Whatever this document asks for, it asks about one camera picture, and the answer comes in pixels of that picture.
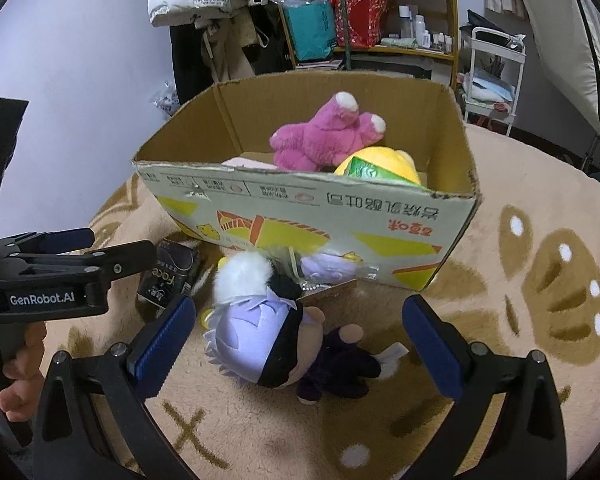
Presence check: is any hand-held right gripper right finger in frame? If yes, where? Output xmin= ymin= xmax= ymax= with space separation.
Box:
xmin=401 ymin=295 xmax=568 ymax=480

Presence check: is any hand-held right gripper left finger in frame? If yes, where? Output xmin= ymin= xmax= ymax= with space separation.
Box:
xmin=30 ymin=294 xmax=197 ymax=480

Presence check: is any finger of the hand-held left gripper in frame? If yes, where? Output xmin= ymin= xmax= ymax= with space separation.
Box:
xmin=10 ymin=240 xmax=157 ymax=286
xmin=0 ymin=227 xmax=97 ymax=261

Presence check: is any lavender-haired blindfolded plush doll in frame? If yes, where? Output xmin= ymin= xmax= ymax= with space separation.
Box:
xmin=203 ymin=287 xmax=410 ymax=406

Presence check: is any cardboard box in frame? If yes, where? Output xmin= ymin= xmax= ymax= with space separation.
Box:
xmin=131 ymin=71 xmax=482 ymax=292

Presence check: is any light pink soft item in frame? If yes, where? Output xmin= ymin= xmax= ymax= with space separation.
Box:
xmin=222 ymin=156 xmax=277 ymax=171

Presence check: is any yellow plush toy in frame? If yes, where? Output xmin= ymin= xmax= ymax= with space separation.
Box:
xmin=334 ymin=146 xmax=422 ymax=189

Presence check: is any green tissue pack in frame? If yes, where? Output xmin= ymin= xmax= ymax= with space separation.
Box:
xmin=347 ymin=156 xmax=407 ymax=184

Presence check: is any pink plush bear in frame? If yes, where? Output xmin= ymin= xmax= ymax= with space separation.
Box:
xmin=270 ymin=91 xmax=387 ymax=172

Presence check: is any person's left hand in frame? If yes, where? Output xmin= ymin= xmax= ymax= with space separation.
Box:
xmin=0 ymin=321 xmax=47 ymax=424

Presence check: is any black tissue packet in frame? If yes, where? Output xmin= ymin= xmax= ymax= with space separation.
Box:
xmin=137 ymin=240 xmax=204 ymax=319

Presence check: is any clear bag of small things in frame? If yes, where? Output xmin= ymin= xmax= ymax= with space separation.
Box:
xmin=150 ymin=82 xmax=181 ymax=120

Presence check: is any beige floral blanket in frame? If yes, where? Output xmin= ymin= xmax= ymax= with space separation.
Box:
xmin=30 ymin=125 xmax=600 ymax=480

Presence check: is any black coat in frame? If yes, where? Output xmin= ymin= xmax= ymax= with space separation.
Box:
xmin=169 ymin=22 xmax=216 ymax=111

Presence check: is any beige coat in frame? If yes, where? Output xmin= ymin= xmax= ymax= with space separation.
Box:
xmin=200 ymin=10 xmax=261 ymax=82

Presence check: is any blue and white cloth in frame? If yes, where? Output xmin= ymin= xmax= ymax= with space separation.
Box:
xmin=462 ymin=74 xmax=516 ymax=104

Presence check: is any narrow stack of books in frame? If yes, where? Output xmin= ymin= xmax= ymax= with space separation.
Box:
xmin=295 ymin=59 xmax=346 ymax=71

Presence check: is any white trolley cart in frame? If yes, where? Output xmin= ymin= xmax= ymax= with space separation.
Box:
xmin=459 ymin=26 xmax=526 ymax=137

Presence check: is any teal bag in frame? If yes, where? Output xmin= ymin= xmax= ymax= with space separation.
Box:
xmin=279 ymin=0 xmax=338 ymax=63

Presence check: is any row of cosmetic bottles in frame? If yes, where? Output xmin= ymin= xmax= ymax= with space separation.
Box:
xmin=397 ymin=5 xmax=453 ymax=52

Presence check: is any wooden shelf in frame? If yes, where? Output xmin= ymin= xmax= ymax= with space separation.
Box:
xmin=265 ymin=0 xmax=458 ymax=89

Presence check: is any green pole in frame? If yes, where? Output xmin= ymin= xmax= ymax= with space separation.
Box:
xmin=336 ymin=0 xmax=355 ymax=73

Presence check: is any black bag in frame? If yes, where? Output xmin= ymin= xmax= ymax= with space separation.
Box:
xmin=466 ymin=10 xmax=512 ymax=37

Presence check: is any red bag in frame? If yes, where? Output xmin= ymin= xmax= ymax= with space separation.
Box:
xmin=328 ymin=0 xmax=393 ymax=50

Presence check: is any white recliner chair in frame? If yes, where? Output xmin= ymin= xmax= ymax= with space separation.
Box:
xmin=505 ymin=0 xmax=600 ymax=152

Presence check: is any white fluffy plush keychain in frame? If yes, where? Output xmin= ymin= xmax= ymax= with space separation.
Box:
xmin=214 ymin=251 xmax=305 ymax=307

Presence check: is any small lavender plush keychain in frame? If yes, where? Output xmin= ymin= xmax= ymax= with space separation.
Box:
xmin=300 ymin=254 xmax=359 ymax=284

